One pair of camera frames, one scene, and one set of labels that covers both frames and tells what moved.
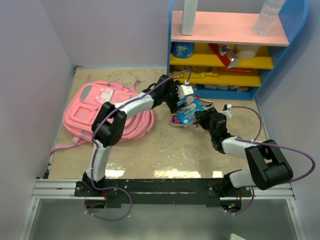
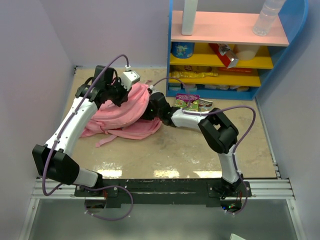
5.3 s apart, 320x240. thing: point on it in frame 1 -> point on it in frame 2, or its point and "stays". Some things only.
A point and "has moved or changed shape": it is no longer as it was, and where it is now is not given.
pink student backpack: x=84 y=99 has moved or changed shape
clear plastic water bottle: x=267 y=16 stays
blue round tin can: x=182 y=50 stays
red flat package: x=238 y=71 stays
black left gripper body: x=171 y=98 -> x=117 y=92
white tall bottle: x=189 y=12 stays
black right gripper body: x=204 y=120 -> x=151 y=112
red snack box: x=225 y=55 stays
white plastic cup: x=246 y=52 stays
